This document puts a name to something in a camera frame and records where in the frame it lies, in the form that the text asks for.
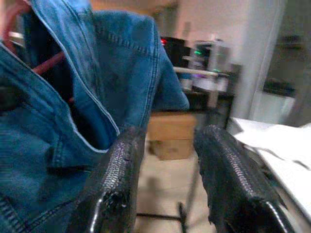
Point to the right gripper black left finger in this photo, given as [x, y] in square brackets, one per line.
[116, 174]

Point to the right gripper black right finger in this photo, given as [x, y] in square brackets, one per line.
[233, 184]

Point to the white t-shirt with black print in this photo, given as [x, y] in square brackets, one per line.
[279, 143]

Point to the blue denim jacket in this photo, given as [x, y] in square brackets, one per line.
[121, 72]

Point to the red plastic clothes hanger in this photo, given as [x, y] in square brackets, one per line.
[48, 63]

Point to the brown cardboard box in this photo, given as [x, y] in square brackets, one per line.
[170, 136]

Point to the glass sliding door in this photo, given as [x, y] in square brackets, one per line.
[279, 97]

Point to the white device with green light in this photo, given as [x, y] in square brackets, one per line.
[209, 55]

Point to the black equipment shelf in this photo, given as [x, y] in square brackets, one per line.
[179, 53]

